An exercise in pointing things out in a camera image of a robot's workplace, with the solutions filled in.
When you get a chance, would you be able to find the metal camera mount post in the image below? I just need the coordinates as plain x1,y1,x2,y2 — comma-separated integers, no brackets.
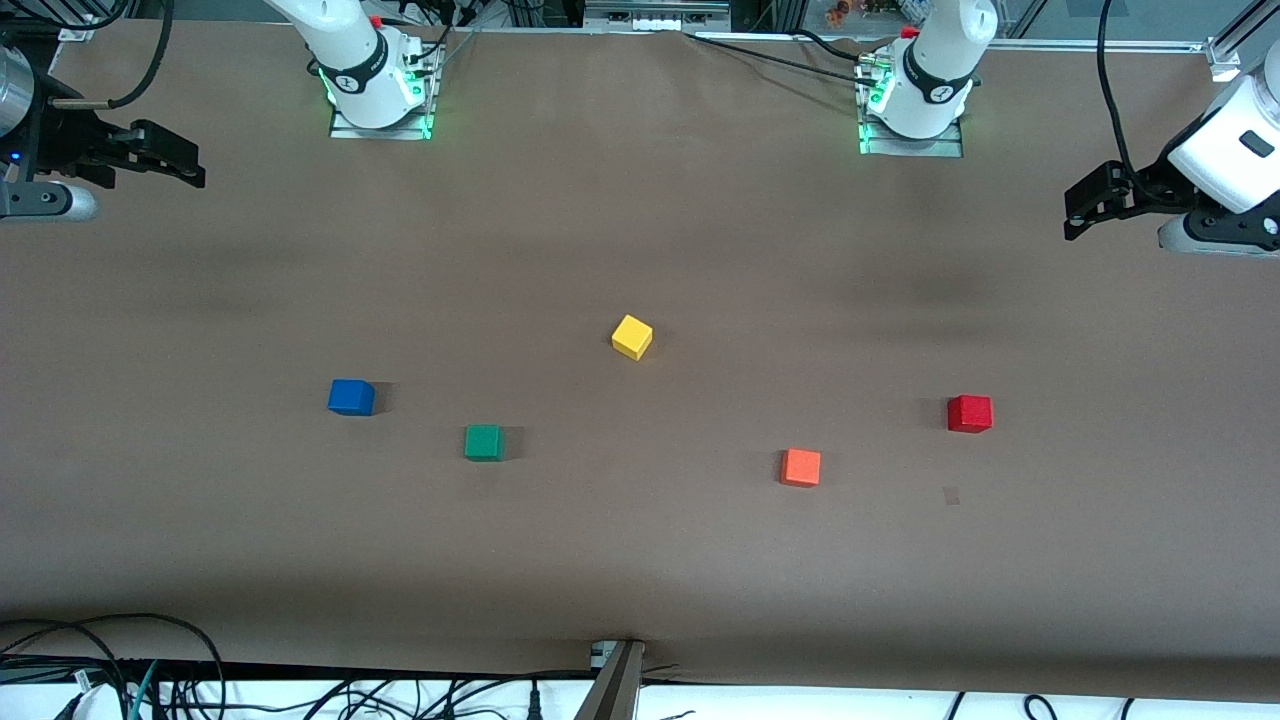
575,638,648,720

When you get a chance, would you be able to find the teal cable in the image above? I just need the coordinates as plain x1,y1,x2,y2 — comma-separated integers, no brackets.
128,660,161,720

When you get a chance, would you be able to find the thick black table cable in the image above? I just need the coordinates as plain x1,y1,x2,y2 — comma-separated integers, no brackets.
795,28,881,63

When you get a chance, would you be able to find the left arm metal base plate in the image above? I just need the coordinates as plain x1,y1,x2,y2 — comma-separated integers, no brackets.
857,55,966,159

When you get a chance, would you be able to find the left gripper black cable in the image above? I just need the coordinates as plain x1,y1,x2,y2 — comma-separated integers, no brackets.
1097,0,1151,191

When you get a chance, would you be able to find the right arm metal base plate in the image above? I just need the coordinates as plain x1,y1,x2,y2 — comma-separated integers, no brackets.
328,45,441,141

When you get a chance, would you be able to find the yellow cube block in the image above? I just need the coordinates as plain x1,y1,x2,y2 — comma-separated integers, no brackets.
610,314,655,362

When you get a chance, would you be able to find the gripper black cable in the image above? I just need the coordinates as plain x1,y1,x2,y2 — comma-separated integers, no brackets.
48,0,176,111
1097,0,1151,191

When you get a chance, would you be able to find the black cable loop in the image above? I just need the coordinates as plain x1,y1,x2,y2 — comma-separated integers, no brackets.
0,620,129,706
0,612,229,720

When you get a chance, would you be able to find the table cover sheet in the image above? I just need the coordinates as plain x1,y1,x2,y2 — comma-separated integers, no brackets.
0,20,1280,701

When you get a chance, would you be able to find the thin black table cable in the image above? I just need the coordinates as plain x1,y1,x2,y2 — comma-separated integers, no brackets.
683,32,881,89

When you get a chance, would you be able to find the red cube block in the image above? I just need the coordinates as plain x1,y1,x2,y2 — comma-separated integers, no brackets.
947,394,995,435

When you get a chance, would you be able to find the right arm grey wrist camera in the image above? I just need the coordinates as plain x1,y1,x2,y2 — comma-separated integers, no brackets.
0,183,101,224

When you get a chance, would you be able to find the blue cube block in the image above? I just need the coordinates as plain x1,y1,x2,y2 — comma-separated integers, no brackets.
327,378,377,418

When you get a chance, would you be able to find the grey socket strip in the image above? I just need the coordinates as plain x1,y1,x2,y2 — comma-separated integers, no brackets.
585,0,731,31

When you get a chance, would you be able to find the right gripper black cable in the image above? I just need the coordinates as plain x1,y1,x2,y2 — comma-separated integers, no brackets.
48,0,176,111

